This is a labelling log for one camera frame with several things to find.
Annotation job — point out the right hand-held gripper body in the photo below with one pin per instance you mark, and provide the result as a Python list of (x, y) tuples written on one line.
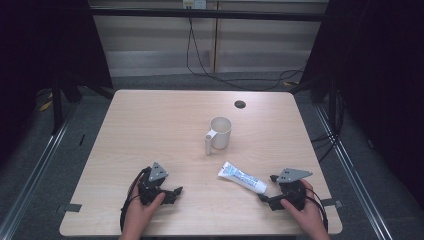
[(293, 191)]

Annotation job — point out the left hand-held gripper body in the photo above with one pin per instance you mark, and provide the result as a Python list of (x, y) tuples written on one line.
[(154, 186)]

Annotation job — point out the person's right hand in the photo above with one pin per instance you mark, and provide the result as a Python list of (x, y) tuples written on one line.
[(308, 213)]

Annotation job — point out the person's left hand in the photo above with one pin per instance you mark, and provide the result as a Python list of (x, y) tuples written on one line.
[(141, 211)]

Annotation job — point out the white and blue toothpaste tube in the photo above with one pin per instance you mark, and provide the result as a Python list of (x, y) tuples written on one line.
[(243, 179)]

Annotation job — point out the grey tape strip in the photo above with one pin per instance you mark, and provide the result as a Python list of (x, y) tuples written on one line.
[(69, 207), (331, 202)]

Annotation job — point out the dark round table grommet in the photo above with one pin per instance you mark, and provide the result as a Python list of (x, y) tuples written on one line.
[(240, 104)]

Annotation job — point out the black metal stand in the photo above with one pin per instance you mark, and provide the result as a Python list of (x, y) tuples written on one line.
[(57, 106)]

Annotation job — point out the black curtain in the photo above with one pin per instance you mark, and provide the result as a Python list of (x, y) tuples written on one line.
[(40, 43), (383, 83)]

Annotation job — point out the metal floor rail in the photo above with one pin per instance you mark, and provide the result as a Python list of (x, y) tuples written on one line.
[(356, 180), (36, 166)]

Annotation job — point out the black horizontal frame bar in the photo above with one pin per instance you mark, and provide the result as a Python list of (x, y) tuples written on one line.
[(206, 14)]

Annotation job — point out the white wall socket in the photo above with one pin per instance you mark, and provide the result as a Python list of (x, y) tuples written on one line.
[(194, 3)]

